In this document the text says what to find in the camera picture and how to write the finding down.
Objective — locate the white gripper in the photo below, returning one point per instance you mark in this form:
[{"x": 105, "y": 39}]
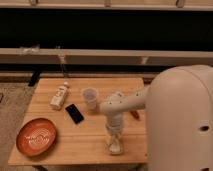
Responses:
[{"x": 114, "y": 124}]

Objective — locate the white sponge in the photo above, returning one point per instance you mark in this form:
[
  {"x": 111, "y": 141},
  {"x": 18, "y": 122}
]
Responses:
[{"x": 114, "y": 144}]

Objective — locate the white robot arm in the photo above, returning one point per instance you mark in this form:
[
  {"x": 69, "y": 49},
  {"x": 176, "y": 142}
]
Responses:
[{"x": 179, "y": 118}]

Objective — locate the red chili pepper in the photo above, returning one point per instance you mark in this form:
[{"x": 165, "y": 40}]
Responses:
[{"x": 135, "y": 114}]

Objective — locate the clear plastic cup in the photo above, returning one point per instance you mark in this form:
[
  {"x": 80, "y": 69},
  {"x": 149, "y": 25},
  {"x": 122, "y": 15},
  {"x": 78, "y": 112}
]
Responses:
[{"x": 90, "y": 96}]

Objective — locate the black smartphone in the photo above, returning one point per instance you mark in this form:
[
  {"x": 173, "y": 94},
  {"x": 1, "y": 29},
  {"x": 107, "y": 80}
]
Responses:
[{"x": 74, "y": 113}]

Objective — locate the orange patterned bowl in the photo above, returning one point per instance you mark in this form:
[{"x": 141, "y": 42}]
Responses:
[{"x": 36, "y": 137}]

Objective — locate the black table leg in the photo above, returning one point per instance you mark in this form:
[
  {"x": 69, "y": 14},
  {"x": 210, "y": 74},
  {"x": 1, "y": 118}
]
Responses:
[{"x": 34, "y": 78}]

